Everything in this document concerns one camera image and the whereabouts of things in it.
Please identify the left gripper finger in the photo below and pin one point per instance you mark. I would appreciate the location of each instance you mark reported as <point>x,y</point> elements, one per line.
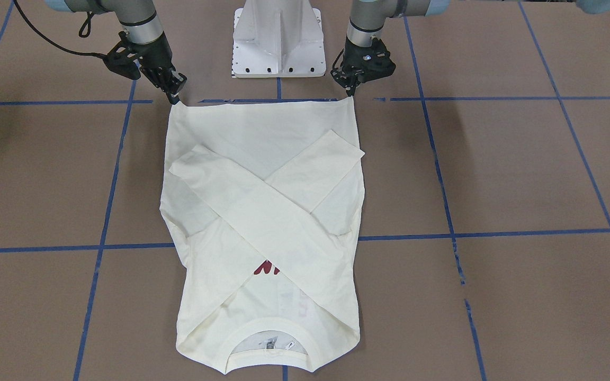
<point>354,81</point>
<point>342,78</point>

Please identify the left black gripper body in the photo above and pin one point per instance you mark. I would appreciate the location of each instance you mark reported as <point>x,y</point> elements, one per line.
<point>348,75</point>

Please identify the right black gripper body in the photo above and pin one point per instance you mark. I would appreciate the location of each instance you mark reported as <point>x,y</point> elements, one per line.
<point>155,53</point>

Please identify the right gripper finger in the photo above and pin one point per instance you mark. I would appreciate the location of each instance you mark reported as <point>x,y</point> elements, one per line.
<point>169,83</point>
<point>177,83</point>

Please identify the cream long sleeve shirt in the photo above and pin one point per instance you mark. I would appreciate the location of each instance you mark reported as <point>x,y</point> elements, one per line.
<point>263,203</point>

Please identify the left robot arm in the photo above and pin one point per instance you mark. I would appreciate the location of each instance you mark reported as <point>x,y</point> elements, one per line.
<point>367,19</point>

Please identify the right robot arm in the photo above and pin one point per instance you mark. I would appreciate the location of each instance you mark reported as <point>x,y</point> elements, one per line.
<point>139,20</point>

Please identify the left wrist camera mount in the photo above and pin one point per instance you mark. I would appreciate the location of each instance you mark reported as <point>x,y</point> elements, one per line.
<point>378,65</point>

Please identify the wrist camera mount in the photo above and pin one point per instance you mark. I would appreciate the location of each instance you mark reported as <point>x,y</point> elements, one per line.
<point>378,65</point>
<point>120,60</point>

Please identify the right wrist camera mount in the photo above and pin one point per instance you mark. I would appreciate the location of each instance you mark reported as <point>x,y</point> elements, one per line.
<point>120,60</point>

